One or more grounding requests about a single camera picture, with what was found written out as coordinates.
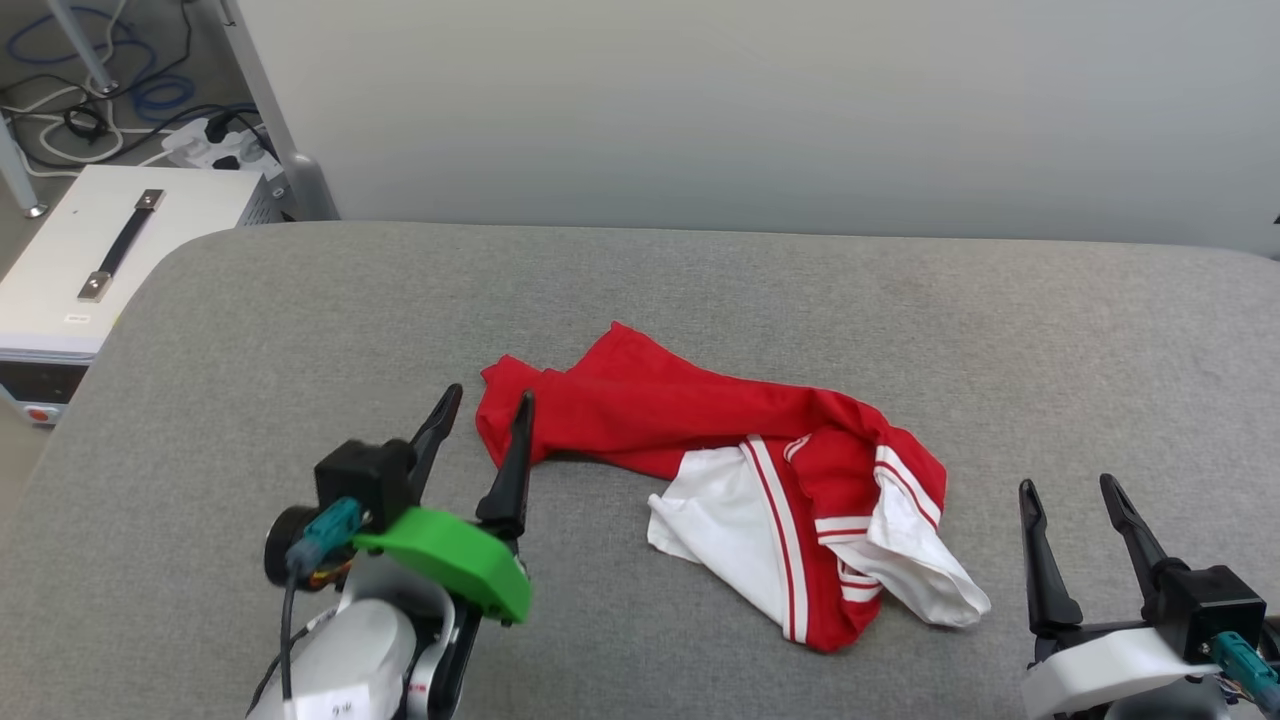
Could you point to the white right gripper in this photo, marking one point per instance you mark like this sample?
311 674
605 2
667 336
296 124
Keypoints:
1110 670

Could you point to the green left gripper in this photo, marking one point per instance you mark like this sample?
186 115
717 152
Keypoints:
455 555

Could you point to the red and white garment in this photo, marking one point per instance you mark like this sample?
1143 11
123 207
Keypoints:
700 420

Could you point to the white power strip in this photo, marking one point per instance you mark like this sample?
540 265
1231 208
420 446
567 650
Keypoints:
225 145

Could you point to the thick grey table leg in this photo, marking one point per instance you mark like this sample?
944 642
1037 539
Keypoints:
18 170

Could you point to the slanted grey table leg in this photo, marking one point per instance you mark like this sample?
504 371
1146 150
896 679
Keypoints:
85 55

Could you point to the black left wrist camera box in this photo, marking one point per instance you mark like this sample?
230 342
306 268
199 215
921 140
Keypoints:
365 480

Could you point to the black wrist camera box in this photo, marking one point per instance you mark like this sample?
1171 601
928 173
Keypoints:
365 480
1205 605

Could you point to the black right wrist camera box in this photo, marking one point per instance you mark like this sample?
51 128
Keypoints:
1205 605

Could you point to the white partition panel grey frame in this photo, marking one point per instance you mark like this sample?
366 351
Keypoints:
760 110

